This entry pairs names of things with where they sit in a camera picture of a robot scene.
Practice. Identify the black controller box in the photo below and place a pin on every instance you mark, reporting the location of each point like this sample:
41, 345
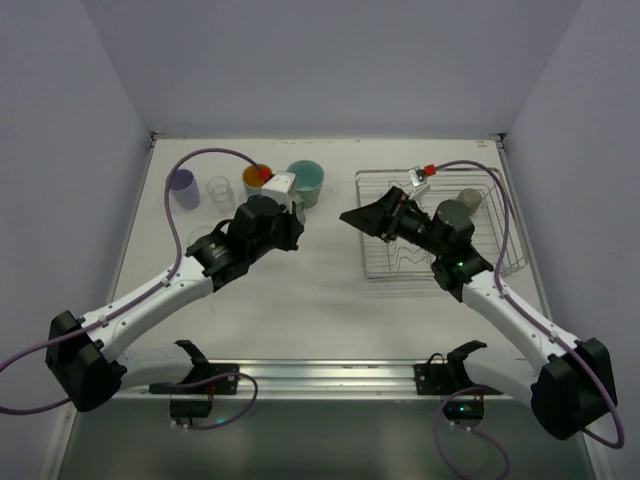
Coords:
185, 412
464, 413

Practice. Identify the metal wire dish rack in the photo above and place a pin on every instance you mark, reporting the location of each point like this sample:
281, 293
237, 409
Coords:
400, 260

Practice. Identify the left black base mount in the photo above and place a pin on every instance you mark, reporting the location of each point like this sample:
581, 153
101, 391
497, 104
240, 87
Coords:
226, 384

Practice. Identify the beige cup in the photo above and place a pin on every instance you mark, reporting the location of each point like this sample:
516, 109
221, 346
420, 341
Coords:
471, 198

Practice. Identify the large green cup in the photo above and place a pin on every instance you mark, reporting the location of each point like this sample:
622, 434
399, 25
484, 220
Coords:
310, 179

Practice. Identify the right black controller box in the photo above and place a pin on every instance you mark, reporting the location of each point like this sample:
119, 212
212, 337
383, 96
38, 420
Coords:
464, 413

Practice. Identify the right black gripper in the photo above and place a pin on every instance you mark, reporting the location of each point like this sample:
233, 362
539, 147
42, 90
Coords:
391, 215

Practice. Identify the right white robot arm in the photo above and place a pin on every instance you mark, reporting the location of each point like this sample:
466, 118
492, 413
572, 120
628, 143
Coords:
567, 382

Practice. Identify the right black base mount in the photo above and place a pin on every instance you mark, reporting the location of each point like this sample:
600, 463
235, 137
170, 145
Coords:
445, 374

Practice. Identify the left black controller box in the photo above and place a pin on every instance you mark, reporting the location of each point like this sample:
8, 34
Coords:
185, 412

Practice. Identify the aluminium mounting rail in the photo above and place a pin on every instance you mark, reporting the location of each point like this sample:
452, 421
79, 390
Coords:
321, 379

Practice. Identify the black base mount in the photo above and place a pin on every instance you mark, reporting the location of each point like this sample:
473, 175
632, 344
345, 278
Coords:
445, 374
226, 384

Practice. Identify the clear plastic cup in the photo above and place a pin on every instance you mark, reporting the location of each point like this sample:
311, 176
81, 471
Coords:
198, 233
221, 194

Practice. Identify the blue cup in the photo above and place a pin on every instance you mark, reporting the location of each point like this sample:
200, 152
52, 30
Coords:
254, 178

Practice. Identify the purple plastic cup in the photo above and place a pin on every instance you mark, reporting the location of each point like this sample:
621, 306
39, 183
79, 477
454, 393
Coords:
184, 189

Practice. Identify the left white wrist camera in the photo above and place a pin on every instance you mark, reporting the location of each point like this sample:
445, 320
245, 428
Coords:
281, 188

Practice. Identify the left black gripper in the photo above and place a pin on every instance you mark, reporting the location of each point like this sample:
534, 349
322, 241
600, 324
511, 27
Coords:
292, 228

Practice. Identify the small mint green cup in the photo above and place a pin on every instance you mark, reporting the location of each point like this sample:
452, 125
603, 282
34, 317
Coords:
300, 214

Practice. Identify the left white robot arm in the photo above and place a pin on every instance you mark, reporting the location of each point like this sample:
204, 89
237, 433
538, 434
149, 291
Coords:
91, 356

